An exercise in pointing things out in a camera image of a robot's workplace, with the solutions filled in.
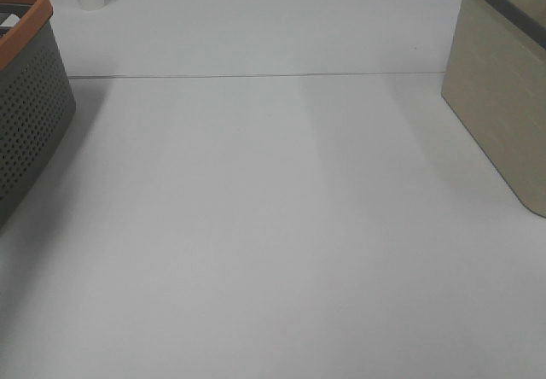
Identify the beige bin grey rim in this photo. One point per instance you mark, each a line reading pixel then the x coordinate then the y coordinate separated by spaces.
pixel 495 84

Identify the grey perforated basket orange rim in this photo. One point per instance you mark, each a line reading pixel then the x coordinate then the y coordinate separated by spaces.
pixel 37 101

